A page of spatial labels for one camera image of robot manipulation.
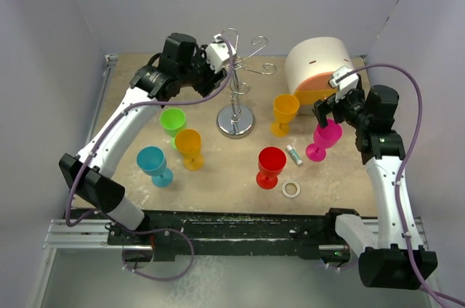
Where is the aluminium rail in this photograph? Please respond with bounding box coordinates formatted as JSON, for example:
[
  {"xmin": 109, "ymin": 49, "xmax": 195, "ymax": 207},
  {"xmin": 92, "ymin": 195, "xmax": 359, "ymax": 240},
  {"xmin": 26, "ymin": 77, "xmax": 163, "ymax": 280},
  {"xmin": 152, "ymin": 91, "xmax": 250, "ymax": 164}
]
[{"xmin": 44, "ymin": 219, "xmax": 108, "ymax": 250}]

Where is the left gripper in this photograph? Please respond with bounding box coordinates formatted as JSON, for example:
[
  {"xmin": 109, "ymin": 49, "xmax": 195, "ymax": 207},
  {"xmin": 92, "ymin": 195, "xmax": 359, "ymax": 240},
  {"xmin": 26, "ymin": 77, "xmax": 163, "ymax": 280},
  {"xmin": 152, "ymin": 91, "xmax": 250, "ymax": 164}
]
[{"xmin": 179, "ymin": 46, "xmax": 227, "ymax": 98}]

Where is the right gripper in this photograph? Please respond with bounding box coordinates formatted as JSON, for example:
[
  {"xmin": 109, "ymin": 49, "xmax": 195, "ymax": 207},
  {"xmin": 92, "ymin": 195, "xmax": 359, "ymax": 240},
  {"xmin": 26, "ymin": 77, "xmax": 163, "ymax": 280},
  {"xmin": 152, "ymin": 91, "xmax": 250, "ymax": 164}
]
[{"xmin": 312, "ymin": 84, "xmax": 371, "ymax": 130}]

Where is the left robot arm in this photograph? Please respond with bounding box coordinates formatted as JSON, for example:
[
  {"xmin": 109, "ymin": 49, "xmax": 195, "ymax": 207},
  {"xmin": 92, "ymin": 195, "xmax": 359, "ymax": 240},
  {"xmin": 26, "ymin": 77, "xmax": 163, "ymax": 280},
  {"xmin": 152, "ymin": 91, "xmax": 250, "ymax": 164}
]
[{"xmin": 59, "ymin": 33, "xmax": 237, "ymax": 244}]

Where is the pink plastic wine glass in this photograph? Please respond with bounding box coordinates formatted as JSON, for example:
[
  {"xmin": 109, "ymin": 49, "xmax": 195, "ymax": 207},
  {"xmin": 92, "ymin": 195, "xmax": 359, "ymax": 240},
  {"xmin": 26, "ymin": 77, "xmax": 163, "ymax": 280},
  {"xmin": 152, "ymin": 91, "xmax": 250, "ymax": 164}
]
[{"xmin": 306, "ymin": 119, "xmax": 343, "ymax": 162}]

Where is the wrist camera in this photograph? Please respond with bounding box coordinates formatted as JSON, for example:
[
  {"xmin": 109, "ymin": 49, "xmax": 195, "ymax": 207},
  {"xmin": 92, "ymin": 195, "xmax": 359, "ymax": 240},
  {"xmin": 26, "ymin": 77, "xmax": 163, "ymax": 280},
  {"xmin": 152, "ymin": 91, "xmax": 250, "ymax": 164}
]
[
  {"xmin": 205, "ymin": 34, "xmax": 237, "ymax": 73},
  {"xmin": 328, "ymin": 65, "xmax": 359, "ymax": 102}
]

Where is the orange wine glass right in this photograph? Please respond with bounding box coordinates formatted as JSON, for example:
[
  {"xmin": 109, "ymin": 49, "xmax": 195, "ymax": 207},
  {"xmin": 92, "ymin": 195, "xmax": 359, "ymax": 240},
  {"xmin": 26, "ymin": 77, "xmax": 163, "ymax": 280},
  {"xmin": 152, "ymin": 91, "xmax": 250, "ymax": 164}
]
[{"xmin": 271, "ymin": 94, "xmax": 300, "ymax": 137}]

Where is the green plastic wine glass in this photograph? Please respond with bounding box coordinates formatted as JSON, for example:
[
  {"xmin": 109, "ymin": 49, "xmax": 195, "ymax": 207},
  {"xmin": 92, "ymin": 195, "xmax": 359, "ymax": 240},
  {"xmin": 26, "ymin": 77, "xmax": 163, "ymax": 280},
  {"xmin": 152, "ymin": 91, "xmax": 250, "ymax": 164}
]
[{"xmin": 159, "ymin": 108, "xmax": 187, "ymax": 150}]

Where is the orange wine glass left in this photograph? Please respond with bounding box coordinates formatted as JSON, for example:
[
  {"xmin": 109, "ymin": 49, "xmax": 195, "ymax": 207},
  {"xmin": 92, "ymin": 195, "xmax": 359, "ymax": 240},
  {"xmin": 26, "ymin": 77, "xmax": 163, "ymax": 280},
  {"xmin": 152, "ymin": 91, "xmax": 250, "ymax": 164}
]
[{"xmin": 174, "ymin": 129, "xmax": 203, "ymax": 171}]

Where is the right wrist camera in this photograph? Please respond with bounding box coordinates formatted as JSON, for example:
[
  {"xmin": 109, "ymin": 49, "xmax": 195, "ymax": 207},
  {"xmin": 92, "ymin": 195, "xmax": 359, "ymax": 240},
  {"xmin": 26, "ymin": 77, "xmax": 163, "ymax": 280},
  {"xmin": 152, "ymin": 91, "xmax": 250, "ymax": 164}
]
[{"xmin": 328, "ymin": 65, "xmax": 359, "ymax": 102}]

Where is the white round drawer box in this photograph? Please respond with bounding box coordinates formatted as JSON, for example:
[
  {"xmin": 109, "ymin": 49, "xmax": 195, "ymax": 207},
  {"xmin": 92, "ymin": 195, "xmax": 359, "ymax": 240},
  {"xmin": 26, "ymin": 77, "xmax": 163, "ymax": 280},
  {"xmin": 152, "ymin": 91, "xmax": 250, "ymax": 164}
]
[{"xmin": 284, "ymin": 37, "xmax": 355, "ymax": 115}]

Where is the blue plastic wine glass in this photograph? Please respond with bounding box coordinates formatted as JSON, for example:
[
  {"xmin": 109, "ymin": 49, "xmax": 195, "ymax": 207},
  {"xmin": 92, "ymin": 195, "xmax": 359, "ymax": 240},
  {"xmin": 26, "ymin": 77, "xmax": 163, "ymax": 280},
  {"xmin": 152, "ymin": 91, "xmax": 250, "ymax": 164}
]
[{"xmin": 136, "ymin": 146, "xmax": 174, "ymax": 188}]

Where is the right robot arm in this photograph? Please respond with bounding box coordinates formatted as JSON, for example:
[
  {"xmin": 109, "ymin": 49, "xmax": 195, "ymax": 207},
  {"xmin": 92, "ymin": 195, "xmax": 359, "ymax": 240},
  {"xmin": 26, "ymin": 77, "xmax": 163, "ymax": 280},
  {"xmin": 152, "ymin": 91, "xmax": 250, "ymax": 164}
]
[{"xmin": 313, "ymin": 85, "xmax": 437, "ymax": 290}]

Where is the orange wine glass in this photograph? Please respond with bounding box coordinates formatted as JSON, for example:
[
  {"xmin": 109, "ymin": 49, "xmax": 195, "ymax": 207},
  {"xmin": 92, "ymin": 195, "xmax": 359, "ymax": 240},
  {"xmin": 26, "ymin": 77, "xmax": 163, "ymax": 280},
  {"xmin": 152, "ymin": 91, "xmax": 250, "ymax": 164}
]
[
  {"xmin": 174, "ymin": 129, "xmax": 203, "ymax": 171},
  {"xmin": 271, "ymin": 94, "xmax": 300, "ymax": 137}
]

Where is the red plastic wine glass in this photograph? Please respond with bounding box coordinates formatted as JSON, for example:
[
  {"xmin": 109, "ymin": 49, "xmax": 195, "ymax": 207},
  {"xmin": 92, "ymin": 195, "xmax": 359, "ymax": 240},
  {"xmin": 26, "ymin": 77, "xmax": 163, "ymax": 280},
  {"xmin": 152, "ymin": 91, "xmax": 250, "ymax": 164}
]
[{"xmin": 256, "ymin": 146, "xmax": 286, "ymax": 190}]

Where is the white tape roll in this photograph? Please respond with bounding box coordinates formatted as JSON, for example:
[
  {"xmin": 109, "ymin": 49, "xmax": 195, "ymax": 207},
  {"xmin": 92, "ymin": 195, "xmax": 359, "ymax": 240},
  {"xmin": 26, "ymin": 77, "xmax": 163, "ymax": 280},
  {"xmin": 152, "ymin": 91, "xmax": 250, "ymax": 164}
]
[{"xmin": 281, "ymin": 179, "xmax": 301, "ymax": 198}]

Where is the black base frame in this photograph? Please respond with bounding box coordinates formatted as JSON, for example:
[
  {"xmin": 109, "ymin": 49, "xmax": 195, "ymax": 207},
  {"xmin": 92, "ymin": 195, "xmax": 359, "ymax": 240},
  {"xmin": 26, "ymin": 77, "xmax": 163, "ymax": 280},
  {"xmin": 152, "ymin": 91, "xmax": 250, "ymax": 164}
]
[{"xmin": 63, "ymin": 208, "xmax": 379, "ymax": 262}]

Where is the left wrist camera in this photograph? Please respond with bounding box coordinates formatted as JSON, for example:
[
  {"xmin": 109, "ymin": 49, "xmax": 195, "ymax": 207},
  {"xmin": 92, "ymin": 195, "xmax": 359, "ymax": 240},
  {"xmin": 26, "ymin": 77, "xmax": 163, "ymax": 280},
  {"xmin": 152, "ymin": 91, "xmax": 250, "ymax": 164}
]
[{"xmin": 205, "ymin": 34, "xmax": 237, "ymax": 73}]

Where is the white green glue stick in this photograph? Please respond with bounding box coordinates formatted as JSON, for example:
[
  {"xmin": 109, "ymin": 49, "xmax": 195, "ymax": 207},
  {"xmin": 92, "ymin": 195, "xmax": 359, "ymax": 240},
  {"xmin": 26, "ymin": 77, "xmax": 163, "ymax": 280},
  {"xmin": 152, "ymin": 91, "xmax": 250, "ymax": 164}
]
[{"xmin": 286, "ymin": 145, "xmax": 303, "ymax": 166}]

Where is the chrome wine glass rack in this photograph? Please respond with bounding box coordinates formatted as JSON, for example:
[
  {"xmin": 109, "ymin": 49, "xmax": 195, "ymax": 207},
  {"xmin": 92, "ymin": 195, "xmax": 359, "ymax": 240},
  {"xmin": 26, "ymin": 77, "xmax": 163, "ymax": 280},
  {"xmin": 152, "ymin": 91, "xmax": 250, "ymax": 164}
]
[{"xmin": 217, "ymin": 36, "xmax": 277, "ymax": 139}]

